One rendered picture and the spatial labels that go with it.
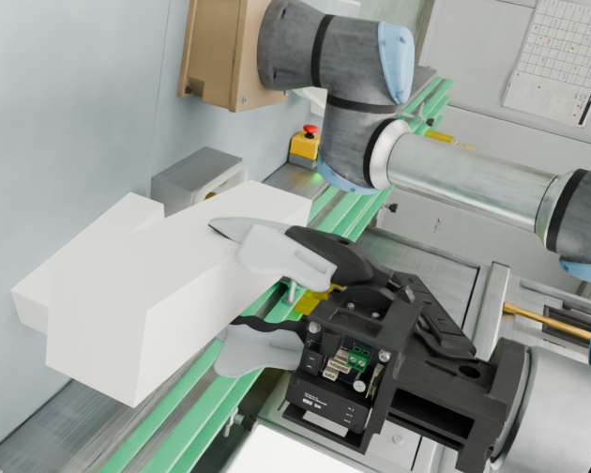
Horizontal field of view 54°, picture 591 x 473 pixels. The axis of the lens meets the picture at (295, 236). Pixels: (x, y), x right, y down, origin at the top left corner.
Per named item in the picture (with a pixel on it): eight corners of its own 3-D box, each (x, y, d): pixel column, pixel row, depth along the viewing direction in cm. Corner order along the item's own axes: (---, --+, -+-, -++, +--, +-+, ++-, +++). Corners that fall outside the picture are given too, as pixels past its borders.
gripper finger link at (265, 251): (189, 204, 34) (319, 296, 32) (236, 183, 39) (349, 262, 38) (171, 244, 35) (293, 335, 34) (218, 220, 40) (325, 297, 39)
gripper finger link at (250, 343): (156, 339, 38) (287, 358, 34) (203, 304, 43) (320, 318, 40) (161, 381, 39) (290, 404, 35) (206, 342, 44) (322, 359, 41)
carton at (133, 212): (9, 290, 72) (48, 307, 70) (129, 191, 89) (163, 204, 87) (21, 323, 76) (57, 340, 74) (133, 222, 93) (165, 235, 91)
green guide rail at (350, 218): (265, 279, 123) (300, 292, 120) (266, 275, 122) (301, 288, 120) (432, 94, 265) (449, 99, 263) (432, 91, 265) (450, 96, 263)
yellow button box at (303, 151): (286, 161, 151) (311, 170, 149) (290, 134, 147) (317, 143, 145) (296, 153, 156) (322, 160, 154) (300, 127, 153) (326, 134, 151)
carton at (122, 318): (51, 269, 30) (146, 311, 29) (250, 179, 52) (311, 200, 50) (45, 364, 33) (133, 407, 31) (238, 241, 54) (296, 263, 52)
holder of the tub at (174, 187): (146, 311, 107) (183, 327, 105) (150, 177, 93) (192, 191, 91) (196, 267, 121) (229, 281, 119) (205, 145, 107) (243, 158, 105)
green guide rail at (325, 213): (270, 250, 119) (306, 263, 117) (271, 246, 118) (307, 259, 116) (437, 78, 262) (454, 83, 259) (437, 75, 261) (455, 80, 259)
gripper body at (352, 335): (297, 304, 31) (525, 395, 28) (344, 254, 39) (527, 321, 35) (269, 417, 34) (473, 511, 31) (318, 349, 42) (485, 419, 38)
